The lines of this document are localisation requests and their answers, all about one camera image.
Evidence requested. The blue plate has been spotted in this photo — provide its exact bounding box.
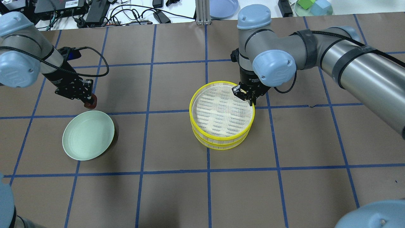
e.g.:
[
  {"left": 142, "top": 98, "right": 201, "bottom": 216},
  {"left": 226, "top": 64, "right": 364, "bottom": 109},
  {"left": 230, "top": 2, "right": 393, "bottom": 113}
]
[{"left": 209, "top": 0, "right": 239, "bottom": 19}]

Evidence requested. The yellow steamer layer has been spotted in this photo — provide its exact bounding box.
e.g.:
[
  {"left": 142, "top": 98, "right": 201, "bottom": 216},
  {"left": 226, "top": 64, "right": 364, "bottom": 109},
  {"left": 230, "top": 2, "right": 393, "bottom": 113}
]
[
  {"left": 192, "top": 127, "right": 250, "bottom": 150},
  {"left": 189, "top": 81, "right": 255, "bottom": 140}
]

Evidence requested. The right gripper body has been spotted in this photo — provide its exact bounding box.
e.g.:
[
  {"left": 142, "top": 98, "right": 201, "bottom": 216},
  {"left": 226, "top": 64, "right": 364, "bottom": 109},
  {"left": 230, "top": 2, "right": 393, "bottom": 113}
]
[{"left": 237, "top": 67, "right": 269, "bottom": 101}]

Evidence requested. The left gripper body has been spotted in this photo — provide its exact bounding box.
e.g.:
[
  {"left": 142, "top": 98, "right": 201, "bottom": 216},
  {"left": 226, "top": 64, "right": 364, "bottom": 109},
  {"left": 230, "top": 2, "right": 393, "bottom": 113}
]
[{"left": 47, "top": 65, "right": 94, "bottom": 101}]

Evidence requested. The green foam cube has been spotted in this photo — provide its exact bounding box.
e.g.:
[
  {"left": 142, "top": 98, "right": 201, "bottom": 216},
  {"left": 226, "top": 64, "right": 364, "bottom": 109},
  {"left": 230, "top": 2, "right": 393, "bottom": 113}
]
[{"left": 296, "top": 0, "right": 316, "bottom": 10}]

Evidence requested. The aluminium frame post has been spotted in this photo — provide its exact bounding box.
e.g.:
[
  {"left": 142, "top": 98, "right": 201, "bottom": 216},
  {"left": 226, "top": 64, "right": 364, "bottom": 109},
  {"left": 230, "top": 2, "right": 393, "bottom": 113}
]
[{"left": 195, "top": 0, "right": 211, "bottom": 25}]

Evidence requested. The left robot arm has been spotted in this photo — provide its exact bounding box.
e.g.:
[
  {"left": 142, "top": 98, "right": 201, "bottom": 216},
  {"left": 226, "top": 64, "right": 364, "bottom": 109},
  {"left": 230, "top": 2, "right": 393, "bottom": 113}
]
[{"left": 0, "top": 12, "right": 97, "bottom": 109}]

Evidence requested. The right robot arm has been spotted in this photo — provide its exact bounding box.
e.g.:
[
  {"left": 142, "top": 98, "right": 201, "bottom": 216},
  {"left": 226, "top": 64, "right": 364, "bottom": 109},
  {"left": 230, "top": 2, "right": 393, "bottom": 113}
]
[{"left": 231, "top": 4, "right": 405, "bottom": 137}]

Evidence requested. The black power adapter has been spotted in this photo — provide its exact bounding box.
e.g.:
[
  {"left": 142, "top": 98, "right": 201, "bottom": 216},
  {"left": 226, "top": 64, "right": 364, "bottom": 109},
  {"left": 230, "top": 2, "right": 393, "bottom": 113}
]
[{"left": 153, "top": 11, "right": 171, "bottom": 24}]

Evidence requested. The light green plate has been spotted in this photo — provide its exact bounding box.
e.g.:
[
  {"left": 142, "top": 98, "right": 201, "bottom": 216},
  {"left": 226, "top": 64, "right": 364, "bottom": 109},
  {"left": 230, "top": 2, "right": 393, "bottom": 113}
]
[{"left": 62, "top": 110, "right": 115, "bottom": 161}]

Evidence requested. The blue foam cube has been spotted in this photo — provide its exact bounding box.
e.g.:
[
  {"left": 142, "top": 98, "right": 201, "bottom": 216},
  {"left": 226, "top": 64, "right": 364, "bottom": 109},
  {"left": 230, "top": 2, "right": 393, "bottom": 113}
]
[{"left": 310, "top": 0, "right": 332, "bottom": 16}]

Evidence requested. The brown bun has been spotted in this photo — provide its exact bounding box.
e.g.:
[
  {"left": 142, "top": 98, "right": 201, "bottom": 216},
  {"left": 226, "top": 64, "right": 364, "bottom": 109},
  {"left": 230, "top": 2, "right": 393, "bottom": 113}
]
[{"left": 84, "top": 94, "right": 97, "bottom": 110}]

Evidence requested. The green bowl with blocks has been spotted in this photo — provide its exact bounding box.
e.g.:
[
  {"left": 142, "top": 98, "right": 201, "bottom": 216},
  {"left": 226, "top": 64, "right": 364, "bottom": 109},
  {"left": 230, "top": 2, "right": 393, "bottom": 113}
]
[{"left": 294, "top": 0, "right": 333, "bottom": 17}]

